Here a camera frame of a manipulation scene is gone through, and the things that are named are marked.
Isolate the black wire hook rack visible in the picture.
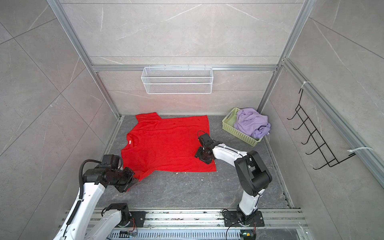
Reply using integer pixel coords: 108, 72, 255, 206
287, 89, 356, 170

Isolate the red t-shirt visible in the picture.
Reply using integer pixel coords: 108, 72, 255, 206
121, 113, 217, 181

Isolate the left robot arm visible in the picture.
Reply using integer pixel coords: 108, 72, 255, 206
54, 155, 138, 240

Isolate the white wire mesh basket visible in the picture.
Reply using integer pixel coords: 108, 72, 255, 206
141, 67, 214, 95

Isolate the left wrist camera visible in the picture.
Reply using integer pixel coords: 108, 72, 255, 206
102, 155, 123, 170

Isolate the green plastic basket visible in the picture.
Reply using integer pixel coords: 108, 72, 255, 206
222, 107, 263, 147

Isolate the purple t-shirt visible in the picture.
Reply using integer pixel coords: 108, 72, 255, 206
234, 108, 271, 139

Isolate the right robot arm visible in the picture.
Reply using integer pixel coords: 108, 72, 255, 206
195, 143, 273, 225

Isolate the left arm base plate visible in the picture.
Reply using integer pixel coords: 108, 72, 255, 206
128, 211, 147, 229

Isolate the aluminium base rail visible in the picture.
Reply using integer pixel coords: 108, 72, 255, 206
107, 209, 313, 240

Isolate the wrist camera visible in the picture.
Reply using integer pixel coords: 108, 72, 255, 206
102, 155, 123, 170
198, 133, 214, 148

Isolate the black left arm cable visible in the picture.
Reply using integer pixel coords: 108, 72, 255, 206
65, 158, 103, 226

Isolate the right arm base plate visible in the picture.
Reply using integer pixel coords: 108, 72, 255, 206
222, 209, 265, 227

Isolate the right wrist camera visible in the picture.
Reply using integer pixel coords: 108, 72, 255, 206
198, 133, 214, 148

